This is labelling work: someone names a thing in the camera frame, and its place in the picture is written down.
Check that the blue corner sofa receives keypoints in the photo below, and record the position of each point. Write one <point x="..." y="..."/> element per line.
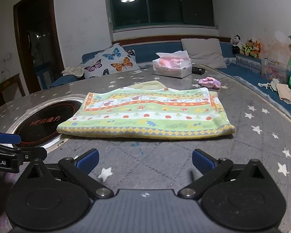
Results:
<point x="146" y="53"/>

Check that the pink tissue box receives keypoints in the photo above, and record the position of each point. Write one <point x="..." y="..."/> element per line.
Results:
<point x="177" y="64"/>

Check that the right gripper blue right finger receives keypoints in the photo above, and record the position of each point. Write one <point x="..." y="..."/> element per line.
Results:
<point x="213" y="170"/>

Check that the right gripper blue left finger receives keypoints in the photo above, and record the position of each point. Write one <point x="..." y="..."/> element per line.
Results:
<point x="77" y="171"/>

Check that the dark window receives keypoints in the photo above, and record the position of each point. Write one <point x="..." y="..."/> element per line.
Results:
<point x="139" y="13"/>

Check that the orange fox plush toy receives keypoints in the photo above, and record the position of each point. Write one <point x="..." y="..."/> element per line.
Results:
<point x="251" y="48"/>

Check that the crumpled beige cloth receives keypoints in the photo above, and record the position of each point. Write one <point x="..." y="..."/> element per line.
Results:
<point x="76" y="71"/>

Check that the grey sofa cushion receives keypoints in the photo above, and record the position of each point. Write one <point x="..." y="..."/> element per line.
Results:
<point x="207" y="52"/>

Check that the butterfly print pillow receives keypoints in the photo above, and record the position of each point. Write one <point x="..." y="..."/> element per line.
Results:
<point x="114" y="59"/>

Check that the panda plush toy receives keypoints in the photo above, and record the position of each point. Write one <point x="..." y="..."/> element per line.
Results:
<point x="236" y="44"/>

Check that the pink hair scrunchie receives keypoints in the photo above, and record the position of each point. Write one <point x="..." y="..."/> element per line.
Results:
<point x="210" y="82"/>

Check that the colourful patterned children's shirt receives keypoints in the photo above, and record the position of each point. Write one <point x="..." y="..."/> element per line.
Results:
<point x="164" y="113"/>

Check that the dark wooden side table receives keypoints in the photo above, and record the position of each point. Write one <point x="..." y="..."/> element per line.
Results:
<point x="11" y="88"/>

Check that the black remote control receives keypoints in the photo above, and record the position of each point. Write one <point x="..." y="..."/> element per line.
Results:
<point x="198" y="70"/>

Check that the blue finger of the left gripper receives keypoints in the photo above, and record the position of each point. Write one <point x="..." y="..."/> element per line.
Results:
<point x="9" y="138"/>

